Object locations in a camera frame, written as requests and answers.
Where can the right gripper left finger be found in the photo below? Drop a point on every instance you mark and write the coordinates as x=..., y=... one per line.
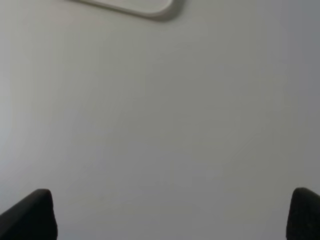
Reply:
x=32, y=218

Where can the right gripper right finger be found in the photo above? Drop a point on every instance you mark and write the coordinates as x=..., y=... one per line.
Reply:
x=303, y=222

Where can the white rectangular plastic tray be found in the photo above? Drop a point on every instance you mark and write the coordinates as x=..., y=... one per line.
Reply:
x=156, y=10

